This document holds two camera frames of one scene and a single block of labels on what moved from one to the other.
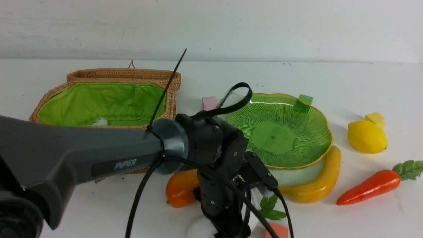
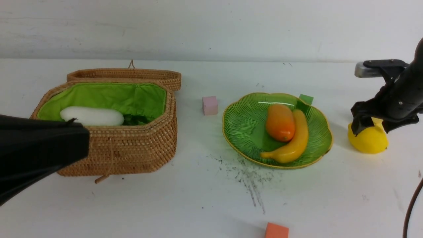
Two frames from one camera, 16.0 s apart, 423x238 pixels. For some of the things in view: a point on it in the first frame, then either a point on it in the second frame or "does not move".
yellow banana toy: (321, 189) → (292, 151)
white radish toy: (261, 206) → (89, 116)
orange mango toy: (180, 187) → (280, 123)
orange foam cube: (281, 231) does not move
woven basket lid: (163, 77) does not move
